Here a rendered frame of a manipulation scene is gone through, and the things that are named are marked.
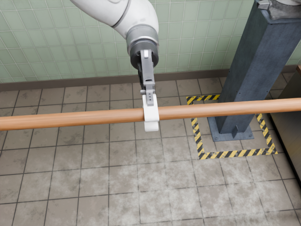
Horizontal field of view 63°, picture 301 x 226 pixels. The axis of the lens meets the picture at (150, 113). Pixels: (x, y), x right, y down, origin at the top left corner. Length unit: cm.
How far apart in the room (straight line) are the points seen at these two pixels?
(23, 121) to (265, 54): 118
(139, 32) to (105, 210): 129
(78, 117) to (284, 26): 106
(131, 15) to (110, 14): 6
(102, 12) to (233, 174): 148
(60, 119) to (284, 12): 108
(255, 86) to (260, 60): 21
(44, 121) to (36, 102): 175
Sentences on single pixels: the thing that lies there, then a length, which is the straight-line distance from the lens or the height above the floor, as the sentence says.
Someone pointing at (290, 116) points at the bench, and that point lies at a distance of 191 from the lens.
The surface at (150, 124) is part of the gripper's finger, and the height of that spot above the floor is 120.
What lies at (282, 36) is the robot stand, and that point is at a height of 91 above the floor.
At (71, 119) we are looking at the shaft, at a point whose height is 123.
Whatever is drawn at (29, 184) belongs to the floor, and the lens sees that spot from 195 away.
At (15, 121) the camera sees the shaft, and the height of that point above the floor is 123.
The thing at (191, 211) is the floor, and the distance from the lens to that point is 173.
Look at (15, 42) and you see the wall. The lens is 210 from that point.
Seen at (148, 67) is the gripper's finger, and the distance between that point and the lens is 56.
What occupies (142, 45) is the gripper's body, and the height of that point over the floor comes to 125.
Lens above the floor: 166
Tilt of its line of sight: 55 degrees down
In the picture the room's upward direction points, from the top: straight up
